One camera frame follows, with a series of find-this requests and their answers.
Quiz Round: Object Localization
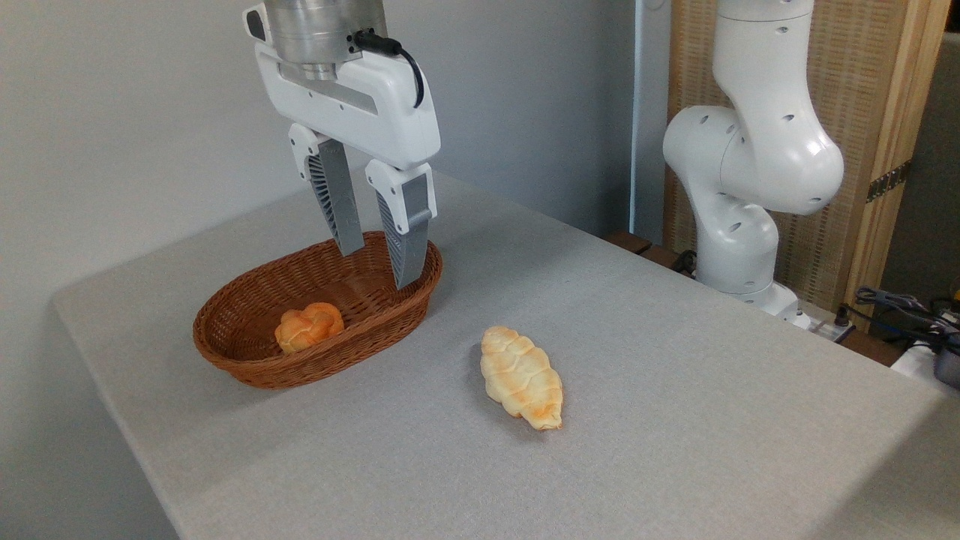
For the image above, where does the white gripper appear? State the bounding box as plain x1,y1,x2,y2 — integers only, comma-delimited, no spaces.
253,42,442,291

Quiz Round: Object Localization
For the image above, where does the long braided pale bread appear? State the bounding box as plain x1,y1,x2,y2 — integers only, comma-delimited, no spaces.
479,325,565,432

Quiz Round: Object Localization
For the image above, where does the brown woven wicker basket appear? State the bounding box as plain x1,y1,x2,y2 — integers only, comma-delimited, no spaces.
192,230,444,391

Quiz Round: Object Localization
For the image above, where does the small round orange bread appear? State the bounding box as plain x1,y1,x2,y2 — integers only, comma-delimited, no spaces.
274,301,346,356

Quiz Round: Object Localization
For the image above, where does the dark brown wooden bench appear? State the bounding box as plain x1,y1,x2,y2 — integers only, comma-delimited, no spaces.
603,229,700,280

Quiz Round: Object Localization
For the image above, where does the wooden woven screen panel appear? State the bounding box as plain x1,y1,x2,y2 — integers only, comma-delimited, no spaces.
664,0,953,332

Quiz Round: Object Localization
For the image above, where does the metal screen hinge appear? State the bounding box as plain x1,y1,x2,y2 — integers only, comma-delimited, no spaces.
865,159,914,204

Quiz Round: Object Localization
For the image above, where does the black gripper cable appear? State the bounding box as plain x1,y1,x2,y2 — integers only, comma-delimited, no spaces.
352,28,426,109

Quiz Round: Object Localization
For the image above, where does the black cable bundle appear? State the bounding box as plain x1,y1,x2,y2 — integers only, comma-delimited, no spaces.
841,285,960,355

